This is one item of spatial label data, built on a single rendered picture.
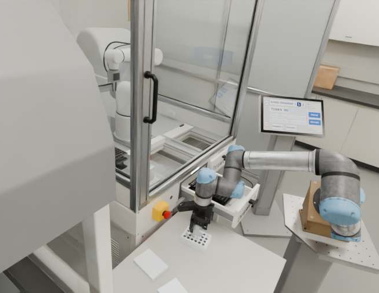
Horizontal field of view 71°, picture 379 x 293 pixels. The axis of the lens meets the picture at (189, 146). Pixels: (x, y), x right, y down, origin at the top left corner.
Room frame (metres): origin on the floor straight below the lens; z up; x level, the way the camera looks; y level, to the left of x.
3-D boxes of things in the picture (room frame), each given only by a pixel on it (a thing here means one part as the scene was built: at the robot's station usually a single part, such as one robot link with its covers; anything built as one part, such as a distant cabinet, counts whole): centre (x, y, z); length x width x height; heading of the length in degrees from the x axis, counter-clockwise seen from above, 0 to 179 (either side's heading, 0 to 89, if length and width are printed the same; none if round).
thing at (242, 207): (1.10, -0.33, 0.87); 0.29 x 0.02 x 0.11; 149
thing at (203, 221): (0.90, -0.09, 0.96); 0.09 x 0.08 x 0.12; 68
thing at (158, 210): (0.97, 0.10, 0.88); 0.07 x 0.05 x 0.07; 149
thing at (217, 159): (1.53, -0.22, 0.87); 0.29 x 0.02 x 0.11; 149
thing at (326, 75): (4.10, -1.83, 1.04); 0.41 x 0.32 x 0.28; 58
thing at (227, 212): (1.21, -0.15, 0.86); 0.40 x 0.26 x 0.06; 59
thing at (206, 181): (0.91, -0.09, 1.12); 0.09 x 0.08 x 0.11; 81
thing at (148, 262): (0.76, 0.10, 0.77); 0.13 x 0.09 x 0.02; 51
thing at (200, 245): (0.92, -0.08, 0.78); 0.12 x 0.08 x 0.04; 68
